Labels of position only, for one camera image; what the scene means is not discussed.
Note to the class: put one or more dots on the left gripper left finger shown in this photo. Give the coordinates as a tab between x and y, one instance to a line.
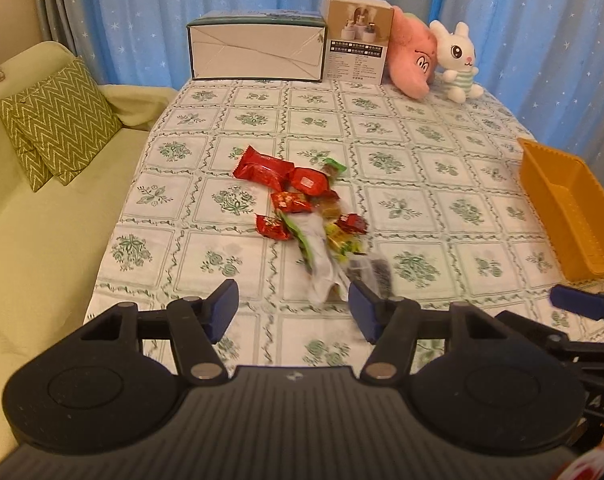
195	326

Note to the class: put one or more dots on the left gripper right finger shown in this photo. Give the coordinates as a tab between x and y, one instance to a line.
391	326

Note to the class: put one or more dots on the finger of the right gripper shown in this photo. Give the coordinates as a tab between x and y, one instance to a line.
578	302
554	342

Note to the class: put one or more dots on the small red candy packet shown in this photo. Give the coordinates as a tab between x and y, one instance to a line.
352	224

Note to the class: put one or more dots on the white green snack bag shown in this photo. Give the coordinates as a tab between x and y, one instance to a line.
326	278

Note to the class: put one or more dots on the clear dark snack packet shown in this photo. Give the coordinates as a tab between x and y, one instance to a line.
374	272

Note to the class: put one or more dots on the yellow candy packet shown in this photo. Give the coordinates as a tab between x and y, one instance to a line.
342	244

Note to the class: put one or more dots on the orange plastic tray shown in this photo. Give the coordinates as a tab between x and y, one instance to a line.
570	203

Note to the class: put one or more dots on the small red candy wrapper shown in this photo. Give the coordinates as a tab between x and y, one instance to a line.
272	227

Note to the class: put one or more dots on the brown caramel candy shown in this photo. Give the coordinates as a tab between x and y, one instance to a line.
329	209

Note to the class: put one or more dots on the red square snack packet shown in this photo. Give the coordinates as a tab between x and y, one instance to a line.
310	182

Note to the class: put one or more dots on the green floral tablecloth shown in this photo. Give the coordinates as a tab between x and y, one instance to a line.
436	182

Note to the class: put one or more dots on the green brown candy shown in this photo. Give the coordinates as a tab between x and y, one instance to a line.
332	169

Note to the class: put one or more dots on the large red snack packet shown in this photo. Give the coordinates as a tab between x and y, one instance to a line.
263	169

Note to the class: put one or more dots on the light green sofa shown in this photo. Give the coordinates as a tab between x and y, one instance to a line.
52	240

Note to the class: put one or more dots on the green zigzag cushion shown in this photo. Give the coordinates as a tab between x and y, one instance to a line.
58	125

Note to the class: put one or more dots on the pink plush toy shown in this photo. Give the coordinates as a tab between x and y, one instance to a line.
411	55

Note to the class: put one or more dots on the white bunny plush toy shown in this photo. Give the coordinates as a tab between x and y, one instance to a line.
457	58

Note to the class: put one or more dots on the long white cardboard box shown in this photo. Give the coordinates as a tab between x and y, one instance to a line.
281	45

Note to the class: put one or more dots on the tall beige product box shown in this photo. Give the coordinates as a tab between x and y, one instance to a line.
357	35

